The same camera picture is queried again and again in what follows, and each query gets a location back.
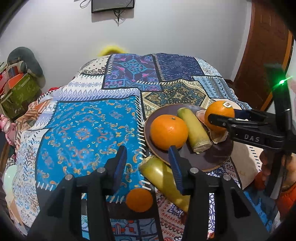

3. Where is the orange with sticker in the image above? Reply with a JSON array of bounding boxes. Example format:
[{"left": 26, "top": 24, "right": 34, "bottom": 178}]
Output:
[{"left": 204, "top": 100, "right": 235, "bottom": 128}]

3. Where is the yellow-green banana piece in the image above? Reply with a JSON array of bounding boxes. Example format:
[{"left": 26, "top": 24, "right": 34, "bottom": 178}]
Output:
[
  {"left": 138, "top": 156, "right": 190, "bottom": 212},
  {"left": 177, "top": 108, "right": 212, "bottom": 154}
]

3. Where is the large orange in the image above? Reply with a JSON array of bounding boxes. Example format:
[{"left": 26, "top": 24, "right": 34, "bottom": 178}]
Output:
[{"left": 149, "top": 114, "right": 189, "bottom": 151}]

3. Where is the person's right hand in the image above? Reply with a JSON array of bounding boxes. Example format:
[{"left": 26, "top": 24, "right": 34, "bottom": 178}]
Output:
[{"left": 254, "top": 149, "right": 296, "bottom": 193}]

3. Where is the brown wooden door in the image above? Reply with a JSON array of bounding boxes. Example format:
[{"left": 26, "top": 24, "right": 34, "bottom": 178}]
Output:
[{"left": 234, "top": 1, "right": 293, "bottom": 110}]

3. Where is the small mandarin orange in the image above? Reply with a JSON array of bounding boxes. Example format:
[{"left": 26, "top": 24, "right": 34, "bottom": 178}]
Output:
[{"left": 125, "top": 188, "right": 154, "bottom": 213}]

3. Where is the pink plush toy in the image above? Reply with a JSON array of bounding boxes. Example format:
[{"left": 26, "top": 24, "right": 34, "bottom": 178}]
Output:
[{"left": 1, "top": 114, "right": 16, "bottom": 146}]

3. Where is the blue patchwork blanket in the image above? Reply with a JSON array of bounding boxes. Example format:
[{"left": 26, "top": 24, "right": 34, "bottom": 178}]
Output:
[{"left": 11, "top": 52, "right": 278, "bottom": 241}]

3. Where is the green storage box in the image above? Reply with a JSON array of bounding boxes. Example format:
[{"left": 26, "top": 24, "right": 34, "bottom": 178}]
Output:
[{"left": 1, "top": 73, "right": 41, "bottom": 120}]

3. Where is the yellow fluffy pillow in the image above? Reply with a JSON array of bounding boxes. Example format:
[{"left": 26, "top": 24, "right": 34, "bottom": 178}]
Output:
[{"left": 98, "top": 45, "right": 127, "bottom": 57}]

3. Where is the grey-green neck pillow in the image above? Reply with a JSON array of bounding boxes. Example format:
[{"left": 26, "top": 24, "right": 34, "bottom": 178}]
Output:
[{"left": 7, "top": 47, "right": 43, "bottom": 77}]

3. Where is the wall-mounted black screen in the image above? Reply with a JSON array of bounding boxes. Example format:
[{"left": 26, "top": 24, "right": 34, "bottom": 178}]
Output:
[{"left": 91, "top": 0, "right": 135, "bottom": 13}]

